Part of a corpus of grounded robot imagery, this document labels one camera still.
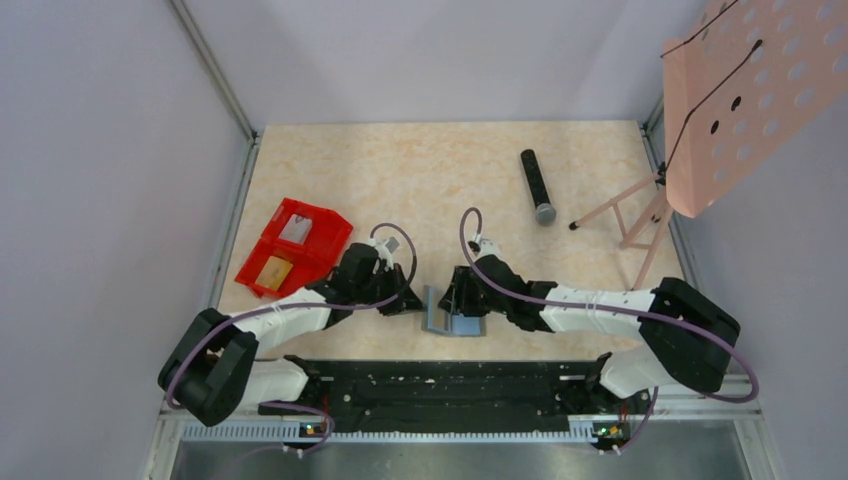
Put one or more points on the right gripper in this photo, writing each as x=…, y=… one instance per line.
x=464, y=294

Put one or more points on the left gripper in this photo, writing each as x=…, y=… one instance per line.
x=403, y=288

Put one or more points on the grey card holder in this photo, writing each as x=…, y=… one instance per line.
x=440, y=322

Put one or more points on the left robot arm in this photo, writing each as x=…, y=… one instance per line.
x=214, y=370

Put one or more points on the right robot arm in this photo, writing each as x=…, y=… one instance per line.
x=681, y=336

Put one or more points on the gold card in bin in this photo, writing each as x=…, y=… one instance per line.
x=273, y=273

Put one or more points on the red plastic bin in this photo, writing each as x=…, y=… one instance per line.
x=310, y=261

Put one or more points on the black microphone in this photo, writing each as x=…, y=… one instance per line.
x=544, y=212

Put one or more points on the pink music stand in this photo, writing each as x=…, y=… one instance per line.
x=747, y=77

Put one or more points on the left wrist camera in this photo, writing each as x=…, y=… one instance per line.
x=386, y=247

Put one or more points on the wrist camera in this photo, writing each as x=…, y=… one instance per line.
x=386, y=247
x=482, y=247

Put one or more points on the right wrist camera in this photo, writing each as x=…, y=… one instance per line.
x=482, y=247

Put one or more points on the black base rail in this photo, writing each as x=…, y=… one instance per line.
x=442, y=397

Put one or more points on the aluminium frame post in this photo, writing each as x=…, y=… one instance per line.
x=208, y=62

